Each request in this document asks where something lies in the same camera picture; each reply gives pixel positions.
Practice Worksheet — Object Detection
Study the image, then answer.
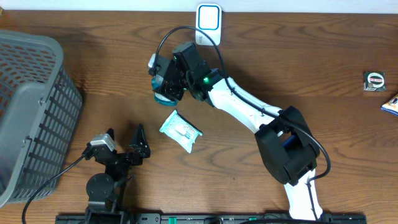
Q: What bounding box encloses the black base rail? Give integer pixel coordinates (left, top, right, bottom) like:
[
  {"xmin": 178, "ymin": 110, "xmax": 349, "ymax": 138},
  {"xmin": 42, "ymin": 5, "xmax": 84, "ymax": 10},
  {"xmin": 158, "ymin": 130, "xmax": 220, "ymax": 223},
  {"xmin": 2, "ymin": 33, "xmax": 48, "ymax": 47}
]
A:
[{"xmin": 55, "ymin": 212, "xmax": 368, "ymax": 224}]

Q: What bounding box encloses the light blue wipes pack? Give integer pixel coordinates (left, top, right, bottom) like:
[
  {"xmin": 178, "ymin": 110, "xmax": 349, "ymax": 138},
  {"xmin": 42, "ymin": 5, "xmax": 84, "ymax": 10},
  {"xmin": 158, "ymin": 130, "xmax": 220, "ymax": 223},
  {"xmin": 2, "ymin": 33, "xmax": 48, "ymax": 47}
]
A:
[{"xmin": 159, "ymin": 110, "xmax": 203, "ymax": 153}]

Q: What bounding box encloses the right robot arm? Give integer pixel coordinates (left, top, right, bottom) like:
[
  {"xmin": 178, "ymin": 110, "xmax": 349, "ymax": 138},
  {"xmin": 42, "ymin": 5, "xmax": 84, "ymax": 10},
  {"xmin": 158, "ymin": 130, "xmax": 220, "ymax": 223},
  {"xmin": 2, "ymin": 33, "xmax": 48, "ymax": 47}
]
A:
[{"xmin": 148, "ymin": 42, "xmax": 323, "ymax": 220}]

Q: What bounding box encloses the white barcode scanner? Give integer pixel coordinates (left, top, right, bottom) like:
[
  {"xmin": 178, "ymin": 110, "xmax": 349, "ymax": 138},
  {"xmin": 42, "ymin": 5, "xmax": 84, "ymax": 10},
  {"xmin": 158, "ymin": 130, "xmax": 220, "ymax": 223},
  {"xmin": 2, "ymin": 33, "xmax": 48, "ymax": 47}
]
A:
[{"xmin": 195, "ymin": 3, "xmax": 222, "ymax": 45}]

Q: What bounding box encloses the grey plastic basket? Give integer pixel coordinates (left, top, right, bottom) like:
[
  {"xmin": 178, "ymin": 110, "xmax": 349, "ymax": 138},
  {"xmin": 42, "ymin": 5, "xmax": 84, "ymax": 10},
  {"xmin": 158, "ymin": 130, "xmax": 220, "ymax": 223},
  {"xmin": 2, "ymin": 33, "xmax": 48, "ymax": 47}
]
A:
[{"xmin": 1, "ymin": 30, "xmax": 83, "ymax": 207}]

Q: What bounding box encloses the green ointment tin box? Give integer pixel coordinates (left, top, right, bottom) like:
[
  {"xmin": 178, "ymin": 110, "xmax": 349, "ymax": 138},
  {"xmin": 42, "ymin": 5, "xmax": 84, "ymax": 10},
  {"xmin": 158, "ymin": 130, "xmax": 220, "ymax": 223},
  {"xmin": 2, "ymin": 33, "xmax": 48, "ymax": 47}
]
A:
[{"xmin": 363, "ymin": 71, "xmax": 386, "ymax": 92}]

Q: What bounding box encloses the teal mouthwash bottle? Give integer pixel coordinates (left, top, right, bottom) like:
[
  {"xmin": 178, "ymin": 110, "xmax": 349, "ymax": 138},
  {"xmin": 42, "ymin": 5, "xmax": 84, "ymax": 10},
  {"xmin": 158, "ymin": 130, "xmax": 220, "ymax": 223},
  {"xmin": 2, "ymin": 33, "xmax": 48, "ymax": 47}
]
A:
[{"xmin": 151, "ymin": 76, "xmax": 177, "ymax": 106}]

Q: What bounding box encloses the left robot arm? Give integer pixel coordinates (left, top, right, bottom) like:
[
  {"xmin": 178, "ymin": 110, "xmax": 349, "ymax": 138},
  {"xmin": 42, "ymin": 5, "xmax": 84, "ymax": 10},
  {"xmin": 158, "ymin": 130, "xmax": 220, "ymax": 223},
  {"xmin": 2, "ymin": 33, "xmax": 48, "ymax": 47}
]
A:
[{"xmin": 82, "ymin": 124, "xmax": 150, "ymax": 224}]

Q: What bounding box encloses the snack bag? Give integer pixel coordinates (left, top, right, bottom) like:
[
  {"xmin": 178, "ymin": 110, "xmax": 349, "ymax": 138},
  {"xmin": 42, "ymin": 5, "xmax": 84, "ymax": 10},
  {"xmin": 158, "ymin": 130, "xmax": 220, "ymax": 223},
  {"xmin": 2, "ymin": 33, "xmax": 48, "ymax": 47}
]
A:
[{"xmin": 381, "ymin": 95, "xmax": 398, "ymax": 116}]

